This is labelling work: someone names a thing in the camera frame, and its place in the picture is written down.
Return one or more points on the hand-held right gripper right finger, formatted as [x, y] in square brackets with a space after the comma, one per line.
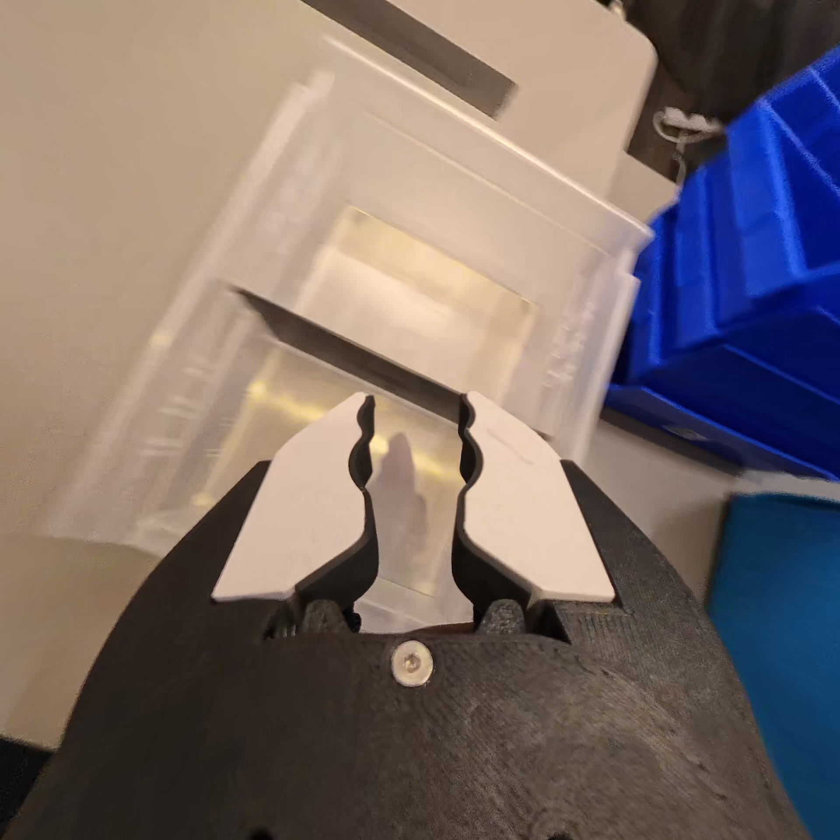
[531, 518]

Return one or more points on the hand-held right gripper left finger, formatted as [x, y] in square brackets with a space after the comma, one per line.
[295, 512]

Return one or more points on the clear plastic bin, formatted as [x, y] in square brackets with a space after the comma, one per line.
[420, 275]

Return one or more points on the blue plastic bin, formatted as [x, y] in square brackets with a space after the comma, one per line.
[735, 295]

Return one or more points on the light grey desk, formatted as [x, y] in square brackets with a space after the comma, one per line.
[131, 197]

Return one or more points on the teal cloth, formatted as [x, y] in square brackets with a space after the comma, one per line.
[781, 623]

